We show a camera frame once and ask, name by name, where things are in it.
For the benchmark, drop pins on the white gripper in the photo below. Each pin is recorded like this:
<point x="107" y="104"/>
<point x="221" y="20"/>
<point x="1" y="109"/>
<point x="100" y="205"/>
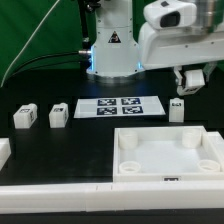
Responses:
<point x="182" y="32"/>

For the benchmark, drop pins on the white square tabletop tray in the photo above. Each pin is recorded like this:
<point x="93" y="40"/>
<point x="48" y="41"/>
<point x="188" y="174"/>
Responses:
<point x="154" y="154"/>

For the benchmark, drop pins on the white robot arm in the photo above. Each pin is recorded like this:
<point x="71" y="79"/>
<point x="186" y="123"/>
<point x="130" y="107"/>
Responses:
<point x="115" y="54"/>

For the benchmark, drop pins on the marker sheet with tags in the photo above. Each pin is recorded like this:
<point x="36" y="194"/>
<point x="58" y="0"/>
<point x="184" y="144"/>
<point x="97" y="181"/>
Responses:
<point x="119" y="107"/>

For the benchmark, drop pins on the white right fence block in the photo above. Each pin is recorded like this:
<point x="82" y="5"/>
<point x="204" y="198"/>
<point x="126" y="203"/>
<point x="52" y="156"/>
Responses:
<point x="217" y="141"/>

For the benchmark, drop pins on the white fence block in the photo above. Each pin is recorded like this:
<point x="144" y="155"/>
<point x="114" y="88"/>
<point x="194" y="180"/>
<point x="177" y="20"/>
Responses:
<point x="5" y="151"/>
<point x="217" y="141"/>

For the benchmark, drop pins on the white front fence bar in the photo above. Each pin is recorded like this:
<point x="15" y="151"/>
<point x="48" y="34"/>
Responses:
<point x="91" y="197"/>

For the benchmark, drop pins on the green backdrop cloth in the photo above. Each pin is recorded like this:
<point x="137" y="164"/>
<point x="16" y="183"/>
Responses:
<point x="31" y="28"/>

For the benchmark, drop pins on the white left fence block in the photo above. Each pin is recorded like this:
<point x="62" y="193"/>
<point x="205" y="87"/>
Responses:
<point x="5" y="151"/>

